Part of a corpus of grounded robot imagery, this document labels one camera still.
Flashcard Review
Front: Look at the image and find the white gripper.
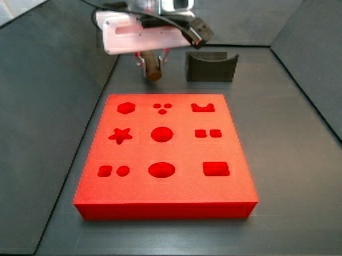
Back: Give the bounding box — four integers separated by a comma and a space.
95, 11, 190, 68

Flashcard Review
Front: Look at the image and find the brown oval cylinder peg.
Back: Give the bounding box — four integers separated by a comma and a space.
142, 51, 162, 81

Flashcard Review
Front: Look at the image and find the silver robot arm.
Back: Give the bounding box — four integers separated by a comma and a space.
95, 0, 194, 55

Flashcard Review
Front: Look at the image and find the dark grey cradle fixture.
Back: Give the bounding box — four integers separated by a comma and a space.
186, 51, 240, 82

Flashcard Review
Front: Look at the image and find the red foam shape-hole block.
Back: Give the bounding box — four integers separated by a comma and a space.
74, 94, 260, 220

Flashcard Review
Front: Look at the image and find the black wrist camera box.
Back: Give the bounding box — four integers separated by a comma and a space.
186, 17, 214, 49

